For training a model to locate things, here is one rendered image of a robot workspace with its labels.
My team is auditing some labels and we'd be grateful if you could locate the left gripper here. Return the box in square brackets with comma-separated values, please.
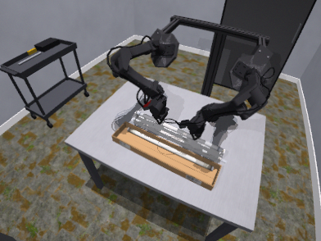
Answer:
[179, 120, 206, 140]

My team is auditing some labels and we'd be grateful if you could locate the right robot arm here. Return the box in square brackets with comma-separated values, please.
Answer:
[111, 39, 175, 116]

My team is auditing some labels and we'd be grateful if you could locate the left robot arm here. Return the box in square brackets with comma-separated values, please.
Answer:
[179, 61, 268, 132]

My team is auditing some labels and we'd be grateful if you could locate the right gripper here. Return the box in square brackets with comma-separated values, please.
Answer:
[143, 101, 170, 125]

